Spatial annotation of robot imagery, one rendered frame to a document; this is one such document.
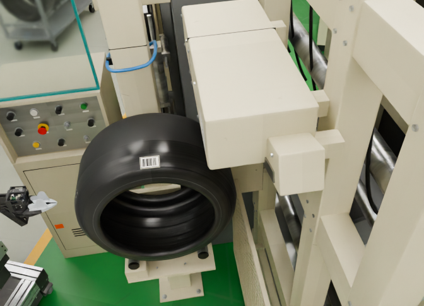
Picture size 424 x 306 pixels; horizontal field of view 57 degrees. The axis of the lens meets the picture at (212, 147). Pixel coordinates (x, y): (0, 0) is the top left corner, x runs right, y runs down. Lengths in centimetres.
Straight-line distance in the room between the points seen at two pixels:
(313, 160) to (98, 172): 72
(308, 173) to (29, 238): 257
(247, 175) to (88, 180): 74
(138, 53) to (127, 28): 10
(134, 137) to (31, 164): 107
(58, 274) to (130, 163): 174
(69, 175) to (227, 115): 159
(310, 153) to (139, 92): 85
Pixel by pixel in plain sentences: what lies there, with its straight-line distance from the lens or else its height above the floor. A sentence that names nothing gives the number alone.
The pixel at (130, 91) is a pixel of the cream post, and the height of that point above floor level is 148.
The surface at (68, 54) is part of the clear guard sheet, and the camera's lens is 189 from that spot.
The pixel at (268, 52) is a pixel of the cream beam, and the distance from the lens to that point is 105.
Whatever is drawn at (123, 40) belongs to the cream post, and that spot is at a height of 168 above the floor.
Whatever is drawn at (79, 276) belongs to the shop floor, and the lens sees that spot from 283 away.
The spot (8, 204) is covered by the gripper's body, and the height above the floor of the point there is 128.
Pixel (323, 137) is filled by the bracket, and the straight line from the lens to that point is 94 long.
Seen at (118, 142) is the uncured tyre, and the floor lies 146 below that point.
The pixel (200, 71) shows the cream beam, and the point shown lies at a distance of 98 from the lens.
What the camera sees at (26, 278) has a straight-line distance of 268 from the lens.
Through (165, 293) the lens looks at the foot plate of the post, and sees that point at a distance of 261.
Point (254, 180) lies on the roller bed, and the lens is 180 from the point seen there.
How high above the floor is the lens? 229
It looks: 42 degrees down
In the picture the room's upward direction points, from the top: 4 degrees counter-clockwise
